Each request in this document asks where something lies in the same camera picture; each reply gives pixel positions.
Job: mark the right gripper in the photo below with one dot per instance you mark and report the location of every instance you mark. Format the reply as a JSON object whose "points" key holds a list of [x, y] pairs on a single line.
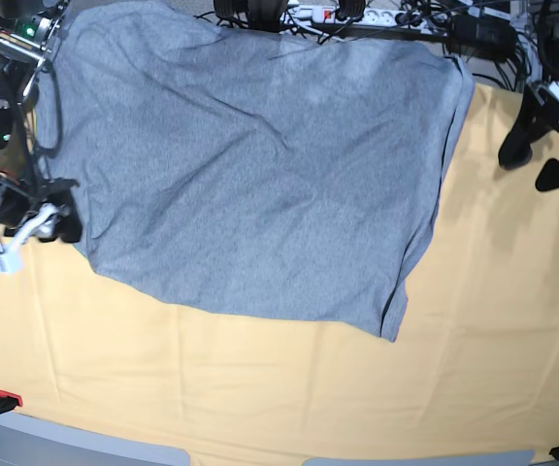
{"points": [[18, 206]]}

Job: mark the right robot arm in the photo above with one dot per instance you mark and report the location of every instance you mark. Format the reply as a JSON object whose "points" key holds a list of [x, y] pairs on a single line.
{"points": [[28, 32]]}

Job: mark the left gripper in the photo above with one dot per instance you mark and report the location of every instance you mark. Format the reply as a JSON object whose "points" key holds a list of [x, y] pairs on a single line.
{"points": [[537, 116]]}

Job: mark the black power adapter brick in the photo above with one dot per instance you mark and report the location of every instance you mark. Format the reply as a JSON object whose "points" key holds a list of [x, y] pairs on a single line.
{"points": [[484, 33]]}

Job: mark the white power strip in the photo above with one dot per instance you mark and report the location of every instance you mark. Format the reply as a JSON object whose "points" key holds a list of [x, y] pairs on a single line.
{"points": [[318, 18]]}

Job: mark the black caster wheel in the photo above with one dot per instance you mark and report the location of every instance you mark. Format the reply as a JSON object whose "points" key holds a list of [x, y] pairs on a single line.
{"points": [[251, 17]]}

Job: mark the grey t-shirt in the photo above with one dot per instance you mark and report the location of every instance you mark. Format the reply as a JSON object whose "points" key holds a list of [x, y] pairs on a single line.
{"points": [[248, 173]]}

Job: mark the yellow tablecloth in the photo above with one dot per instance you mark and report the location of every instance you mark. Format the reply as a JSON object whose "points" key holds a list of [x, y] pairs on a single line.
{"points": [[475, 367]]}

